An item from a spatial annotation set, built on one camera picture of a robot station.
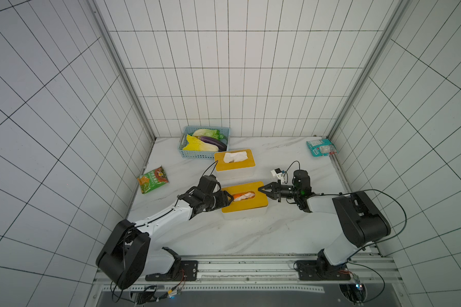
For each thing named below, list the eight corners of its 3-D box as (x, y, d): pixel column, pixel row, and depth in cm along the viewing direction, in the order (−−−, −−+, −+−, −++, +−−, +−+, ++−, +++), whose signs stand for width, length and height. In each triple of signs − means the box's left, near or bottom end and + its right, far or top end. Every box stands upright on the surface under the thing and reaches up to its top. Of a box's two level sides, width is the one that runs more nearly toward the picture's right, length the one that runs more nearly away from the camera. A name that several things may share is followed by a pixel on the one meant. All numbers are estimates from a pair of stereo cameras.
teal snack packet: (314, 157, 111) (315, 154, 109) (306, 143, 118) (308, 140, 116) (336, 154, 113) (338, 151, 110) (327, 141, 120) (329, 138, 118)
